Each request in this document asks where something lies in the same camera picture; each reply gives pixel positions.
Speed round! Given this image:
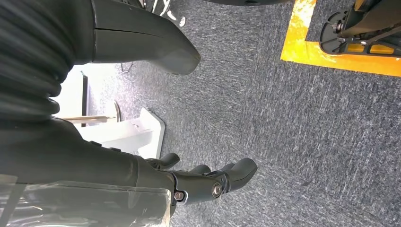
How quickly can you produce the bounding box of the chrome stanchion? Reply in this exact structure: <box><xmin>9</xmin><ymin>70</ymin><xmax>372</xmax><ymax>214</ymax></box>
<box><xmin>62</xmin><ymin>100</ymin><xmax>122</xmax><ymax>123</ymax></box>

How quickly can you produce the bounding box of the dark rounded robot shell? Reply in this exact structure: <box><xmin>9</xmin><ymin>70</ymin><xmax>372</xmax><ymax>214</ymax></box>
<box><xmin>203</xmin><ymin>0</ymin><xmax>292</xmax><ymax>7</ymax></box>

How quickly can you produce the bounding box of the yellow floor tape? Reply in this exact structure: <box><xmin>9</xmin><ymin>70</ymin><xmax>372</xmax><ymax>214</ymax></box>
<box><xmin>280</xmin><ymin>0</ymin><xmax>401</xmax><ymax>78</ymax></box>

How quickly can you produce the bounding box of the grey floor sign stand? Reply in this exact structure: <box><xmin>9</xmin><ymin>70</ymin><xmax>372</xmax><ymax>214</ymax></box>
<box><xmin>78</xmin><ymin>107</ymin><xmax>166</xmax><ymax>160</ymax></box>

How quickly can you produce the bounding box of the clear plastic cover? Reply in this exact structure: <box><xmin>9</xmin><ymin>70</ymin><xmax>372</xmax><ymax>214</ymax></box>
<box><xmin>0</xmin><ymin>174</ymin><xmax>172</xmax><ymax>227</ymax></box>

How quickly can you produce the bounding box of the black robot foot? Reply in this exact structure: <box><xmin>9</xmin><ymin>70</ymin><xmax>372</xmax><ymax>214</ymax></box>
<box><xmin>319</xmin><ymin>0</ymin><xmax>401</xmax><ymax>58</ymax></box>

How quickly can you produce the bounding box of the white platform black edge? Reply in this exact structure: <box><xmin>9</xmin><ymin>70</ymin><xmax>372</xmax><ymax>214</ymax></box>
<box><xmin>52</xmin><ymin>64</ymin><xmax>89</xmax><ymax>128</ymax></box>

